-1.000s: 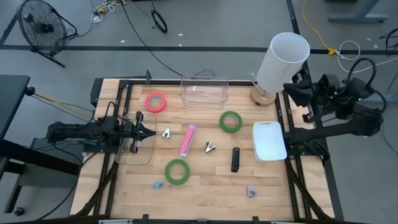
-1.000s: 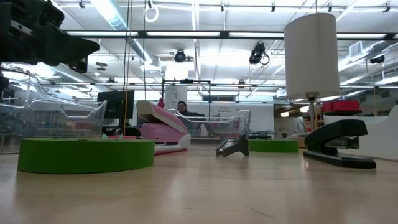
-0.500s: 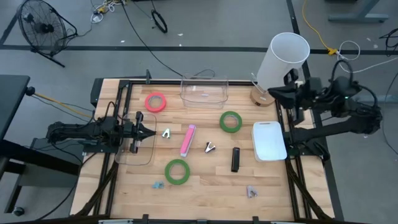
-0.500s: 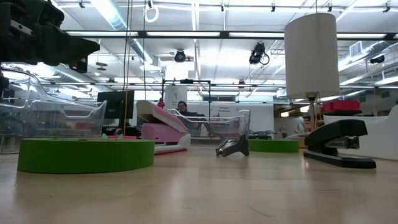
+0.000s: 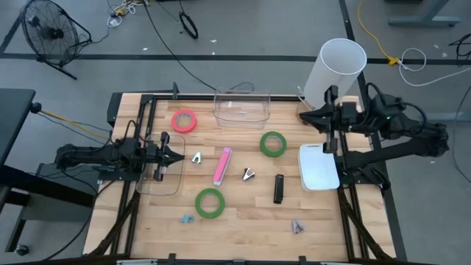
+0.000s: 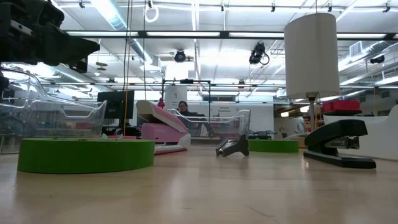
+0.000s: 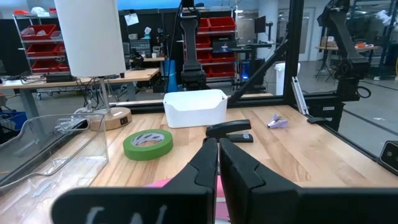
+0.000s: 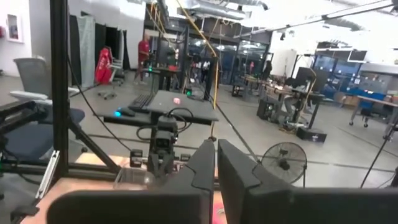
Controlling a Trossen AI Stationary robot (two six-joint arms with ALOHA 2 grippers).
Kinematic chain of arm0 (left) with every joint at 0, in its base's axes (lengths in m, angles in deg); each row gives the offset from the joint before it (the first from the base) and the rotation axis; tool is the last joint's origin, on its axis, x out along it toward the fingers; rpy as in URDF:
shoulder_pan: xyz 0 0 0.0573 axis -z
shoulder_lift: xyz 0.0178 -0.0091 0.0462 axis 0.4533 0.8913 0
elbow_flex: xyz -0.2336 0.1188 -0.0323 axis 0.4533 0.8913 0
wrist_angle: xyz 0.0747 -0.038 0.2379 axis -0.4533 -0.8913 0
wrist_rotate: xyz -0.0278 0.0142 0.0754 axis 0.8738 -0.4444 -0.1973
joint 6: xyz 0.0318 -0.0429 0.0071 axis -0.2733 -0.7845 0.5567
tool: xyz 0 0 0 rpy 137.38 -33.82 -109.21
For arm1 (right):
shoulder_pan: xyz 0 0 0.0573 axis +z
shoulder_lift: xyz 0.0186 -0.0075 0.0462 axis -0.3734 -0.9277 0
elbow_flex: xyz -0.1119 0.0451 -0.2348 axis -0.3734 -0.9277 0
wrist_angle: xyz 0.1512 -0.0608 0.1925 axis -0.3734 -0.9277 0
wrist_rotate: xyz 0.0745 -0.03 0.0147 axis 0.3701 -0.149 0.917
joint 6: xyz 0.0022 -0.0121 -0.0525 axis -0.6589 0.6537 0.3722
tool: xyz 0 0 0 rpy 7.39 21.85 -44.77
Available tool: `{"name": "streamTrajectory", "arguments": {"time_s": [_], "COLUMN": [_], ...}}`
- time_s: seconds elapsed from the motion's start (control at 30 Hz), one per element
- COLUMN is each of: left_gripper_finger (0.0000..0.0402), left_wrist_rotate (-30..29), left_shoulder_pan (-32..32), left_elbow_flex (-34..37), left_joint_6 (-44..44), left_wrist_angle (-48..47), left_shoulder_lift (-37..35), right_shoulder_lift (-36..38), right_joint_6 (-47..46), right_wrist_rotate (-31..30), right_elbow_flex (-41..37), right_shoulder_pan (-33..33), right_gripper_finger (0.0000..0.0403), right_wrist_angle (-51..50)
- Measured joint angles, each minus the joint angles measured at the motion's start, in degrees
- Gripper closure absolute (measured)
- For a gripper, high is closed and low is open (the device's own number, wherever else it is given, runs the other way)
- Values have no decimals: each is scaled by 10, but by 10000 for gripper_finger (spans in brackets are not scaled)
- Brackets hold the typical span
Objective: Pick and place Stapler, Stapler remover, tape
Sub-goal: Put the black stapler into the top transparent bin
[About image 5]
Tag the black caster wheel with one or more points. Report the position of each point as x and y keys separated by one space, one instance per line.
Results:
x=21 y=250

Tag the pink stapler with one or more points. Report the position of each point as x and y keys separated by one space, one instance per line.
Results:
x=222 y=167

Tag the coral red tape roll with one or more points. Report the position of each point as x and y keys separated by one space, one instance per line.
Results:
x=173 y=121

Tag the clear plastic bin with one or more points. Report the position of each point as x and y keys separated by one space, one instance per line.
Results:
x=257 y=121
x=173 y=186

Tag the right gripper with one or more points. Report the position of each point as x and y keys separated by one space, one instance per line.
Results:
x=331 y=117

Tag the white plastic bin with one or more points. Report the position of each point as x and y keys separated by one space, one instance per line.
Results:
x=318 y=169

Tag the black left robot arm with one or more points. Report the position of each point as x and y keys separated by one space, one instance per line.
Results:
x=92 y=154

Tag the black floor fan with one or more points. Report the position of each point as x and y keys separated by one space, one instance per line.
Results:
x=51 y=34

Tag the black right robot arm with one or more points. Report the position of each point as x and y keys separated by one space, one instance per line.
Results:
x=404 y=147

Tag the blue staple remover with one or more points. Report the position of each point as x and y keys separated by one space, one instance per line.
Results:
x=187 y=219

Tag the black desk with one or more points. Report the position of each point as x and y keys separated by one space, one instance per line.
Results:
x=14 y=117

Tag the black table frame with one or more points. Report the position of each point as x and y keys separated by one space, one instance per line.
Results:
x=285 y=97

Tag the black stapler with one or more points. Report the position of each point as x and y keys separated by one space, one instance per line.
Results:
x=279 y=189

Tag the black desk base frame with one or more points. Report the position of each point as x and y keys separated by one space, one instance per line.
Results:
x=37 y=184

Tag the white shade table lamp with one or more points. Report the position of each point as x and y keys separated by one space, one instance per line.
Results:
x=338 y=73

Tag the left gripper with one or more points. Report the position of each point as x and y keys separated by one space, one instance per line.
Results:
x=152 y=154

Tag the green tape roll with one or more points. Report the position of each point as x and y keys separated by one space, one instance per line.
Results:
x=273 y=154
x=209 y=215

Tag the grey desk leg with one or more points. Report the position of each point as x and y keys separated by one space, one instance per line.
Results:
x=423 y=21

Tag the grey desk foot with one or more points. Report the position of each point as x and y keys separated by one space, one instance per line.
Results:
x=456 y=117

